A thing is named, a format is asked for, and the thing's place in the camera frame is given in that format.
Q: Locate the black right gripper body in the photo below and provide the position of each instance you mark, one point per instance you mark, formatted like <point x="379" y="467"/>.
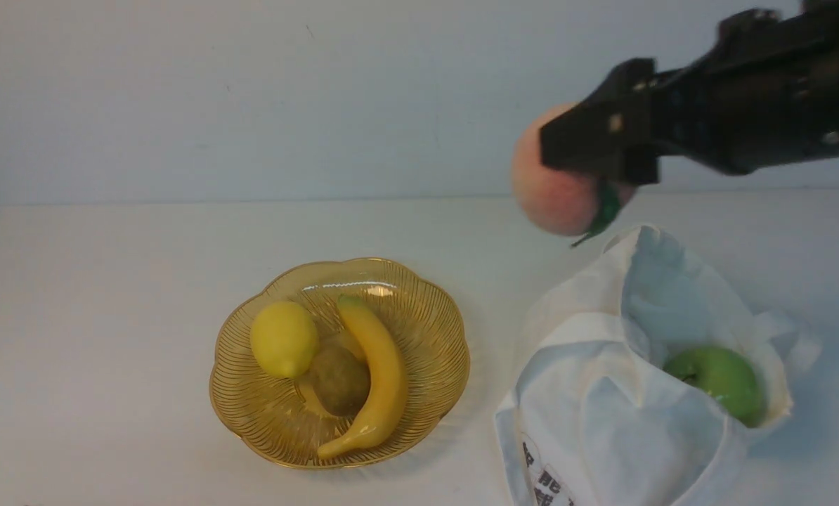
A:
<point x="766" y="93"/>

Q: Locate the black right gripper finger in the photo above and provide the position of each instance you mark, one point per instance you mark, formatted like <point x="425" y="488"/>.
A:
<point x="608" y="135"/>

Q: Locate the pink peach with leaf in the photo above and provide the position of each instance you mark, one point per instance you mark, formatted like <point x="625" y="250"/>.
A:
<point x="565" y="203"/>

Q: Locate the white cloth bag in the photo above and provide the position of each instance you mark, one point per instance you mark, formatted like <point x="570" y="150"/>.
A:
<point x="591" y="417"/>

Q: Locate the brown kiwi fruit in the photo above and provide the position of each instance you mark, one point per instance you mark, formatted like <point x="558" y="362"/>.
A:
<point x="341" y="381"/>

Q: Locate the amber glass fruit bowl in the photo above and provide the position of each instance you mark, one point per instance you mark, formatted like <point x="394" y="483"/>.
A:
<point x="282" y="419"/>

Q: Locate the green apple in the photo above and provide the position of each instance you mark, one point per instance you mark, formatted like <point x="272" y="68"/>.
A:
<point x="726" y="376"/>

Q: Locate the yellow banana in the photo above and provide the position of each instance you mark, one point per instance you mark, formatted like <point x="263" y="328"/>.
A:
<point x="385" y="405"/>

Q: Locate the yellow lemon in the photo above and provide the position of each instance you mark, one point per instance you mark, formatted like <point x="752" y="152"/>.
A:
<point x="284" y="339"/>

